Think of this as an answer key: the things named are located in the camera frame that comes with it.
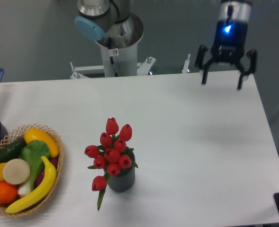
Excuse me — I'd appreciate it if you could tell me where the blue black Robotiq gripper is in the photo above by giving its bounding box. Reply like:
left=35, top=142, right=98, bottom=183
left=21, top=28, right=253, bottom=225
left=195, top=0, right=258, bottom=90

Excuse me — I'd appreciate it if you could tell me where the red tulip bouquet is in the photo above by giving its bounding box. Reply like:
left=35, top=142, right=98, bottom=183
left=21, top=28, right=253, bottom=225
left=84, top=117, right=138, bottom=210

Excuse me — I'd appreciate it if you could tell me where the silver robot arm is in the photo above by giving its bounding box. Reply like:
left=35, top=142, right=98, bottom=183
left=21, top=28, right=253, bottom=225
left=74, top=0, right=257, bottom=89

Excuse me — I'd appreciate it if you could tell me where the dark grey ribbed vase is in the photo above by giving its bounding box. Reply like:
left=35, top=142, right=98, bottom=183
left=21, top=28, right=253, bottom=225
left=104, top=151, right=136, bottom=192

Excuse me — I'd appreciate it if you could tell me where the purple red vegetable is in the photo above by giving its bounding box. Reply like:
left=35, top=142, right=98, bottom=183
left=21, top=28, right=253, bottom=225
left=35, top=157, right=58, bottom=188

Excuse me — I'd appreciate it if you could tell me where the yellow banana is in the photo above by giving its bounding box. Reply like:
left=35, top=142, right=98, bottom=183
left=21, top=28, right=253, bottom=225
left=5, top=156, right=56, bottom=214

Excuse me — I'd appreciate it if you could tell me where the green bok choy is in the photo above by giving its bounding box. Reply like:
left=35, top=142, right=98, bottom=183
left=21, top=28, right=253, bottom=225
left=18, top=140, right=50, bottom=197

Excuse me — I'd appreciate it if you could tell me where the woven wicker basket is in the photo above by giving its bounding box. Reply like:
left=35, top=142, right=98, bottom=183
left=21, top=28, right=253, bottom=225
left=0, top=123, right=64, bottom=218

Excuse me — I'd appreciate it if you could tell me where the green cucumber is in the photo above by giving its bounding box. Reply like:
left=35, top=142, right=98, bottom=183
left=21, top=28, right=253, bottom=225
left=0, top=137, right=27, bottom=163

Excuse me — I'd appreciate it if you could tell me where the beige round disc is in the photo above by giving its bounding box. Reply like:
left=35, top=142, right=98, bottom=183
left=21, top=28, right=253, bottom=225
left=2, top=158, right=30, bottom=185

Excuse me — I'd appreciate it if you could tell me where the orange fruit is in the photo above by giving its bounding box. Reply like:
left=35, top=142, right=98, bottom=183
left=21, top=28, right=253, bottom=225
left=0, top=181, right=18, bottom=204

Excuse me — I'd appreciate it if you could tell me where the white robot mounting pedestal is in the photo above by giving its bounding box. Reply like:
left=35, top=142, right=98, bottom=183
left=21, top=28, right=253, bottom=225
left=70, top=44, right=156, bottom=79

